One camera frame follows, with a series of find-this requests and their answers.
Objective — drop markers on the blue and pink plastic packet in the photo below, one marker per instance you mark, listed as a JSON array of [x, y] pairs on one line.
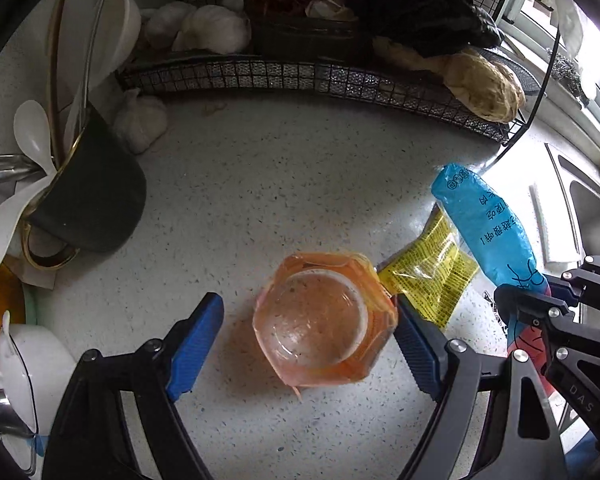
[[490, 225]]

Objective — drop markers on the window frame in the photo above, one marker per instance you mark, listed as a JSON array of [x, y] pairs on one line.
[[530, 42]]

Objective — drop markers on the yellow printed sachet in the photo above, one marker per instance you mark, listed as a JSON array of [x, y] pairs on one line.
[[430, 272]]

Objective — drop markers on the large white ladle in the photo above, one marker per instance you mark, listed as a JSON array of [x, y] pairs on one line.
[[5, 230]]

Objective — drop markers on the clear plastic glove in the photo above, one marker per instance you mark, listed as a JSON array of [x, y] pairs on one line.
[[572, 25]]

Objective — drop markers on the black plastic bag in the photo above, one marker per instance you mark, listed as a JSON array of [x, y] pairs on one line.
[[420, 10]]

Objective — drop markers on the stainless steel sink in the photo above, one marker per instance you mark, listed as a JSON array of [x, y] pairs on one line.
[[592, 205]]

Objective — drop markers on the dark green mug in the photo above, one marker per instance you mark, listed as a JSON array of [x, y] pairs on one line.
[[95, 200]]

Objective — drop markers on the white soup spoon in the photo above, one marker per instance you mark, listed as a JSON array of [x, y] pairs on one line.
[[32, 127]]

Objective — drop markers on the ginger root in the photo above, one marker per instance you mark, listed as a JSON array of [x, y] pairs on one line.
[[485, 85]]

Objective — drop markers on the steel wool scourer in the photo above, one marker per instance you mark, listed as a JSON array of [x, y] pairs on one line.
[[570, 67]]

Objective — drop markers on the white rice paddle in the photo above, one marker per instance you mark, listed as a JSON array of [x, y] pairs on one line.
[[120, 25]]

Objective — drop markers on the orange jelly cup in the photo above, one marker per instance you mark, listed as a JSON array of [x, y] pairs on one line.
[[315, 330]]

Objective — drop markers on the garlic bulb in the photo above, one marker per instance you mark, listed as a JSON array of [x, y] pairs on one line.
[[140, 120], [215, 27], [232, 0], [167, 22]]

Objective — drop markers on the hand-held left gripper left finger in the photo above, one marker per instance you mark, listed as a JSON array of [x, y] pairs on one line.
[[195, 345]]

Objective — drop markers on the white sugar jar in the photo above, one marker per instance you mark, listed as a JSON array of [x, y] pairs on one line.
[[30, 365]]

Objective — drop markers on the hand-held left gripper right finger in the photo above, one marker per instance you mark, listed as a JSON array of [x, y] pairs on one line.
[[420, 355]]

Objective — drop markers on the dark plastic tub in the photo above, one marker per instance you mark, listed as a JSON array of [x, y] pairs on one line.
[[305, 42]]

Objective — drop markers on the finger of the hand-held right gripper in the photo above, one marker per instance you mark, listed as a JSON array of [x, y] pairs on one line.
[[525, 305], [595, 280]]

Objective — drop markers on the stainless steel utensil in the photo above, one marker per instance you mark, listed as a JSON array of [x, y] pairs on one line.
[[0, 170]]

